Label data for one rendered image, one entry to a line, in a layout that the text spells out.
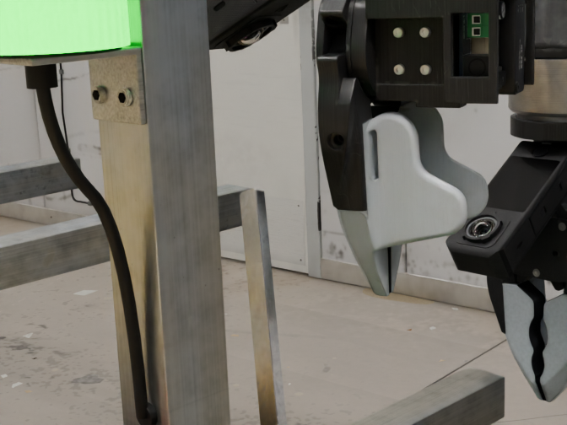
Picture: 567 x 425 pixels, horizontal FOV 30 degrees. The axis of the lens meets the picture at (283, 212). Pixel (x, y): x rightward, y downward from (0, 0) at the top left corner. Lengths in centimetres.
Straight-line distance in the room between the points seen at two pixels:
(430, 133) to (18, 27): 21
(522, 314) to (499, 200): 11
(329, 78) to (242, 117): 358
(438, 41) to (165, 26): 12
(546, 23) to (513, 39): 25
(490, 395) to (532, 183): 15
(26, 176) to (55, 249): 28
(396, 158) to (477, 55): 6
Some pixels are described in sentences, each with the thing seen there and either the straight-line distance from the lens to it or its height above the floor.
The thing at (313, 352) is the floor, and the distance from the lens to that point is 321.
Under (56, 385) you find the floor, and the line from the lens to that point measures 311.
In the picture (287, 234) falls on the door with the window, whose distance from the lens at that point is 399.
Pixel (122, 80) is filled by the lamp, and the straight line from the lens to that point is 43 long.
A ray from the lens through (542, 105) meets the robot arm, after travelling 74.
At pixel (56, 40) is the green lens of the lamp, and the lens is 39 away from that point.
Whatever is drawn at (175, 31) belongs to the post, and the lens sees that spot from 44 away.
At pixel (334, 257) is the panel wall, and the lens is 387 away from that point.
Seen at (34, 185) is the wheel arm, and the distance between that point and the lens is 104.
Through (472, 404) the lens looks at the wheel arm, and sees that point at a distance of 72.
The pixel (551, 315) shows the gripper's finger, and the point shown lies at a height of 89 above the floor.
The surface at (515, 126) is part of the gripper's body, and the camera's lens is 77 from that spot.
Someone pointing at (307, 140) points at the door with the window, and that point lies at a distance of 383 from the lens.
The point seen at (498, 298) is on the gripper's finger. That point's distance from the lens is 81.
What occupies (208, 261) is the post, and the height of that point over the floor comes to 102.
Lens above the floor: 114
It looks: 13 degrees down
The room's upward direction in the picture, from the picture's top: 2 degrees counter-clockwise
